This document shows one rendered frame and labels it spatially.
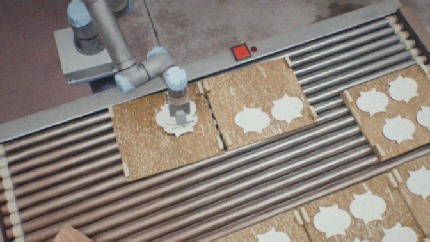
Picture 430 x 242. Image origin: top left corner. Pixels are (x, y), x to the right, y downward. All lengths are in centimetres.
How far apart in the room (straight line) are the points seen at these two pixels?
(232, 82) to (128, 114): 48
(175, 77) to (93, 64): 57
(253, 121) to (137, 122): 49
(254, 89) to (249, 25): 142
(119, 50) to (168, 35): 170
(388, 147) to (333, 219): 41
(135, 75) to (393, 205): 112
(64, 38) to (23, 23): 141
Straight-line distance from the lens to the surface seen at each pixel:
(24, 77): 328
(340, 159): 193
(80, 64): 205
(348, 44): 222
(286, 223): 178
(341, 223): 182
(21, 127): 203
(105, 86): 229
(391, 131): 203
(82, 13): 192
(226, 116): 190
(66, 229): 170
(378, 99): 208
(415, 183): 198
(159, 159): 183
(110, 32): 157
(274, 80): 200
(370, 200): 188
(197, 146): 184
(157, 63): 163
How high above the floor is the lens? 265
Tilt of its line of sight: 65 degrees down
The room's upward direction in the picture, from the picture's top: 5 degrees clockwise
